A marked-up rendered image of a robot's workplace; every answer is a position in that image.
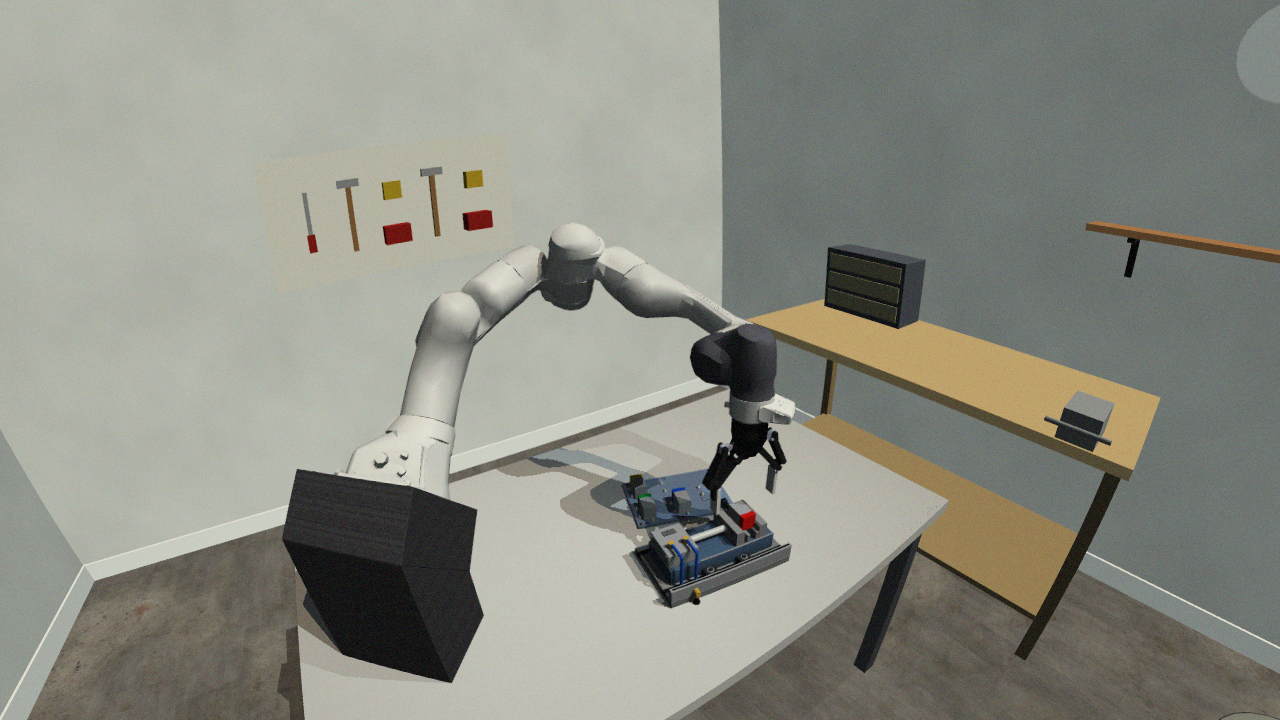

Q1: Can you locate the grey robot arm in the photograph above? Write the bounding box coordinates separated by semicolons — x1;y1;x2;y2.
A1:
334;223;795;500

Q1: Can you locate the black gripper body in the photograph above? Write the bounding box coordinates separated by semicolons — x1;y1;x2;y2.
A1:
730;418;768;460

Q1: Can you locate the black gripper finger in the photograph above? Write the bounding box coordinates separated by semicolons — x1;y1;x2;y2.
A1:
701;442;751;515
754;427;787;495

